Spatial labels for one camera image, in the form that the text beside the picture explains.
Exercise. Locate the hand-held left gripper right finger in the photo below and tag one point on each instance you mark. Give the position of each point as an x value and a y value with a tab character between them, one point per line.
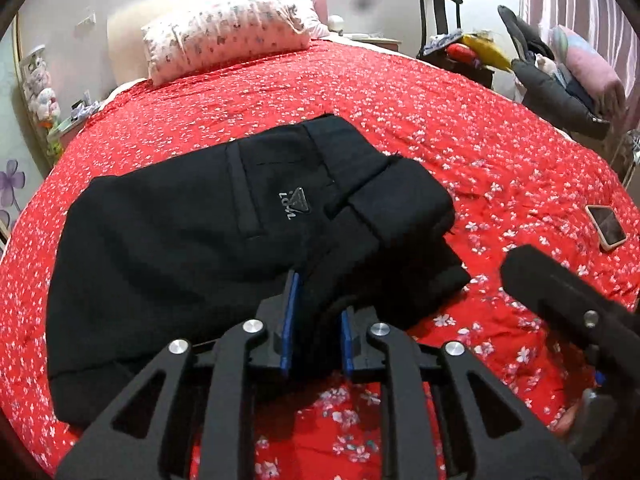
347	350

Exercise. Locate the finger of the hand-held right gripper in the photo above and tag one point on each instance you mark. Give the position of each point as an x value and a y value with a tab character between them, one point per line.
550	285
597	410

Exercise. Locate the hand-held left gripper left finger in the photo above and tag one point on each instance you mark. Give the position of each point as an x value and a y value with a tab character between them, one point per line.
287	330

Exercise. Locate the black pants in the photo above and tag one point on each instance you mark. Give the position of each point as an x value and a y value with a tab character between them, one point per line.
175	260

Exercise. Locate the smartphone in light case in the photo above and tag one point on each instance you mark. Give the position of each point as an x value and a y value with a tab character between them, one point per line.
607	227

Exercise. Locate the red floral blanket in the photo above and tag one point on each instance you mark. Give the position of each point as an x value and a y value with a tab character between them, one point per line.
475	170

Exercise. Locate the pile of clothes and blankets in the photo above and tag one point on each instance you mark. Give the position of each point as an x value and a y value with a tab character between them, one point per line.
550	95

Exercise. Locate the folded pink blanket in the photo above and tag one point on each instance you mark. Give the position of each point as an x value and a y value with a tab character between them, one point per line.
595	70

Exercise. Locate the yellow cloth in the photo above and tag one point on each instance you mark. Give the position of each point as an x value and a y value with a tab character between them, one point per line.
487	52

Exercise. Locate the red plush item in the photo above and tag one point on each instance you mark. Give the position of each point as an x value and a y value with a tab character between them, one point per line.
460	52

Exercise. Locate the blue white cloth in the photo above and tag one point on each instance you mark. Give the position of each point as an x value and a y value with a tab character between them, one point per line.
442	40

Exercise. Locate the black wooden chair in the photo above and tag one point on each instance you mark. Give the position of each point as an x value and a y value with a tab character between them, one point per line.
440	15

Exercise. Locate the pink nightstand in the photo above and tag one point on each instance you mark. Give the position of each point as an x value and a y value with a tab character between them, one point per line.
75	125

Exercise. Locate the wooden nightstand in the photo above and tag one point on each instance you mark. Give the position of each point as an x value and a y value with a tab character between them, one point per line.
375	41

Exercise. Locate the floral print pillow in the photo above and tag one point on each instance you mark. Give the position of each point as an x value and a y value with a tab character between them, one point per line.
225	35

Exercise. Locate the small white round lamp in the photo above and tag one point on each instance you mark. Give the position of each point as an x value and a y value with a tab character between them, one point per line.
335	22

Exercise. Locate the floral glass wardrobe door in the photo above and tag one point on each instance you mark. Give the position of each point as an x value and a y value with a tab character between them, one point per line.
12	180

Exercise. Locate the beige and pink headboard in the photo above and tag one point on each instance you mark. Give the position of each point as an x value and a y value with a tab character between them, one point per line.
125	40

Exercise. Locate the hanging plush toy bunch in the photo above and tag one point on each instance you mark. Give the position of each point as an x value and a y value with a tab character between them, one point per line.
42	95

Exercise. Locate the white wall socket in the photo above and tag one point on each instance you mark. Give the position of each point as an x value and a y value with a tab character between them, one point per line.
85	19

